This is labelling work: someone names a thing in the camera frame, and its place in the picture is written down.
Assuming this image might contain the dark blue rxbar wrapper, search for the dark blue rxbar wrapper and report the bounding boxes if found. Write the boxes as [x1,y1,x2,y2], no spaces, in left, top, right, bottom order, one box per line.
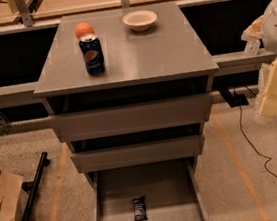
[133,196,148,221]

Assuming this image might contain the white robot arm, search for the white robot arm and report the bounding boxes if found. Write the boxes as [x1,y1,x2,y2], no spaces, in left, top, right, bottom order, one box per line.
[241,0,277,123]

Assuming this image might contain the grey drawer cabinet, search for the grey drawer cabinet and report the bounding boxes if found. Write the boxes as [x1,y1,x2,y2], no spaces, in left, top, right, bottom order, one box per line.
[25,0,231,182]

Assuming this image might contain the grey top drawer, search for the grey top drawer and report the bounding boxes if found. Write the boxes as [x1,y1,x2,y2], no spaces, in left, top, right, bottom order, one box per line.
[49,93,211,142]

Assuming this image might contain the grey open bottom drawer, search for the grey open bottom drawer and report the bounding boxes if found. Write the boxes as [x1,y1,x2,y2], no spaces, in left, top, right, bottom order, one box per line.
[91,159,210,221]

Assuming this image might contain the grey middle drawer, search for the grey middle drawer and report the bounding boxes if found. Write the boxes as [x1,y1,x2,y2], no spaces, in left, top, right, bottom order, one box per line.
[71,135,205,173]

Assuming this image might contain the clear sanitizer bottle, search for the clear sanitizer bottle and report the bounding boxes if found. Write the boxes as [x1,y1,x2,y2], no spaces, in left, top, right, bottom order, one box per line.
[244,39,261,57]

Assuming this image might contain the white paper bowl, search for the white paper bowl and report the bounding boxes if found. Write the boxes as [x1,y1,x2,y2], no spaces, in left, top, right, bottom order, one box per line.
[122,10,157,32]

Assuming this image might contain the blue pepsi can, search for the blue pepsi can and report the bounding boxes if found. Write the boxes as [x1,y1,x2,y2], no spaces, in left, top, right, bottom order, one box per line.
[79,33,105,77]

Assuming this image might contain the orange fruit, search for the orange fruit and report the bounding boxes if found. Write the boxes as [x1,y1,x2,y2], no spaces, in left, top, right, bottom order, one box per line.
[74,22,95,39]

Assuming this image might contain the black metal bar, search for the black metal bar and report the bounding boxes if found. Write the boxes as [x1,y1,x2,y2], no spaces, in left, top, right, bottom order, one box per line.
[21,152,50,221]

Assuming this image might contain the grey long bench rail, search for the grey long bench rail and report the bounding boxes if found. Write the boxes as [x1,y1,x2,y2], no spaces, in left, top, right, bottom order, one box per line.
[0,49,276,108]

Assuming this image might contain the black floor cable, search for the black floor cable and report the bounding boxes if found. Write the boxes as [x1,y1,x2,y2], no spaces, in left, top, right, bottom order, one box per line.
[233,81,277,209]

